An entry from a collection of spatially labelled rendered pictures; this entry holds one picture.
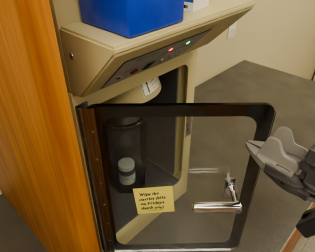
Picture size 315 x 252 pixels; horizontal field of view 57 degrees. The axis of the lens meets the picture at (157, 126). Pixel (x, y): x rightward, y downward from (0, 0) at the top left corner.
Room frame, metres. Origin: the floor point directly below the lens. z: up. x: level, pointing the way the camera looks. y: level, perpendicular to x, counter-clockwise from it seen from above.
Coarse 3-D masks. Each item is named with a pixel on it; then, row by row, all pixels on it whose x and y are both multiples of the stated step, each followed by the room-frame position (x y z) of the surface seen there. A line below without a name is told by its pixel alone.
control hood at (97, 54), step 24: (216, 0) 0.54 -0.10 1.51; (240, 0) 0.54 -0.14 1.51; (72, 24) 0.40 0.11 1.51; (192, 24) 0.41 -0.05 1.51; (216, 24) 0.48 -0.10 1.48; (72, 48) 0.37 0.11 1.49; (96, 48) 0.33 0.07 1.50; (120, 48) 0.32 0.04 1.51; (144, 48) 0.35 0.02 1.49; (192, 48) 0.54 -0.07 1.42; (72, 72) 0.38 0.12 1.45; (96, 72) 0.34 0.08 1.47
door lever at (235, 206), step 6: (228, 186) 0.39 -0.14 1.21; (234, 186) 0.38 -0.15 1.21; (228, 192) 0.38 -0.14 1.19; (234, 192) 0.37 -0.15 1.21; (234, 198) 0.36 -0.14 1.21; (192, 204) 0.34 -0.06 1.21; (198, 204) 0.34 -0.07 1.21; (204, 204) 0.34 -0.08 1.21; (210, 204) 0.34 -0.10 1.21; (216, 204) 0.34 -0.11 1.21; (222, 204) 0.34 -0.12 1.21; (228, 204) 0.34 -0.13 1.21; (234, 204) 0.34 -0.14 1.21; (240, 204) 0.34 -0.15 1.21; (192, 210) 0.34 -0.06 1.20; (198, 210) 0.34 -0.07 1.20; (204, 210) 0.34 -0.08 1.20; (210, 210) 0.34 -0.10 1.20; (216, 210) 0.34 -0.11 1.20; (222, 210) 0.34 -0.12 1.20; (228, 210) 0.34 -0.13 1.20; (234, 210) 0.34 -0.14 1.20; (240, 210) 0.33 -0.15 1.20
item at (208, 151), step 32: (128, 128) 0.38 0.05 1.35; (160, 128) 0.39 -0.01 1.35; (192, 128) 0.39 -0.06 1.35; (224, 128) 0.39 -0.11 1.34; (256, 128) 0.39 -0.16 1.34; (128, 160) 0.38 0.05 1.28; (160, 160) 0.39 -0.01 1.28; (192, 160) 0.39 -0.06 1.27; (224, 160) 0.39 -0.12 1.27; (128, 192) 0.38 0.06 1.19; (192, 192) 0.39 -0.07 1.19; (224, 192) 0.39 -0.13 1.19; (128, 224) 0.38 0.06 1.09; (160, 224) 0.39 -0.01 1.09; (192, 224) 0.39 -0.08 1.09; (224, 224) 0.39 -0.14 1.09
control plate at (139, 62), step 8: (184, 40) 0.44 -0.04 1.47; (192, 40) 0.47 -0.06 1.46; (160, 48) 0.40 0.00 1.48; (168, 48) 0.42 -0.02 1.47; (176, 48) 0.46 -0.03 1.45; (184, 48) 0.49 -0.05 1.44; (144, 56) 0.38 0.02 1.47; (152, 56) 0.41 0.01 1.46; (160, 56) 0.44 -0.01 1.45; (176, 56) 0.51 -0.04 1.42; (128, 64) 0.37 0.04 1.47; (136, 64) 0.39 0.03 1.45; (144, 64) 0.42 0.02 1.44; (152, 64) 0.45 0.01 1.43; (120, 72) 0.38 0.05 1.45; (128, 72) 0.40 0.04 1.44; (136, 72) 0.43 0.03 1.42; (112, 80) 0.39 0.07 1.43; (120, 80) 0.42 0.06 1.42
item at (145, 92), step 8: (152, 80) 0.56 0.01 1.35; (136, 88) 0.52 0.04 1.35; (144, 88) 0.53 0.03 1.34; (152, 88) 0.54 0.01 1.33; (160, 88) 0.57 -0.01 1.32; (120, 96) 0.51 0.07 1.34; (128, 96) 0.51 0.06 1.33; (136, 96) 0.51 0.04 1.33; (144, 96) 0.52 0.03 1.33; (152, 96) 0.53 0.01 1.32
